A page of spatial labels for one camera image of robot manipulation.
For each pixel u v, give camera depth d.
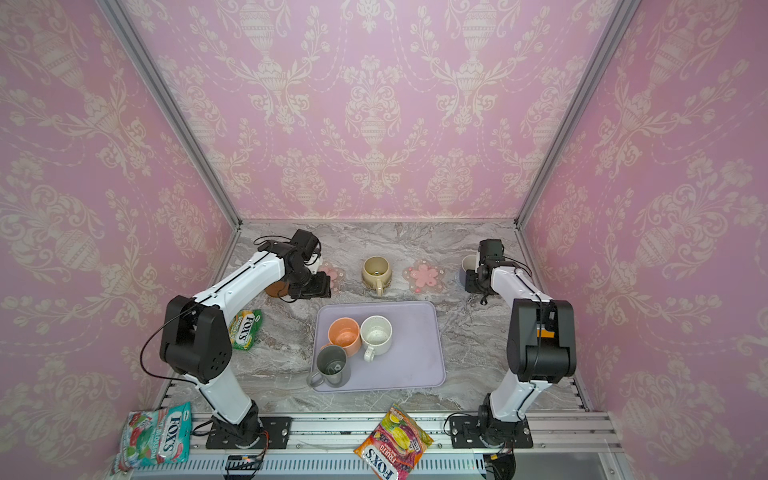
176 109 0.87
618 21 0.70
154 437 0.71
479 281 0.74
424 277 1.03
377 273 1.00
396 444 0.71
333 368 0.83
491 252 0.76
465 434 0.73
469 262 0.98
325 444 0.74
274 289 0.63
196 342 0.47
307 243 0.74
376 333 0.90
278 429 0.75
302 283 0.76
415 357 0.87
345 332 0.89
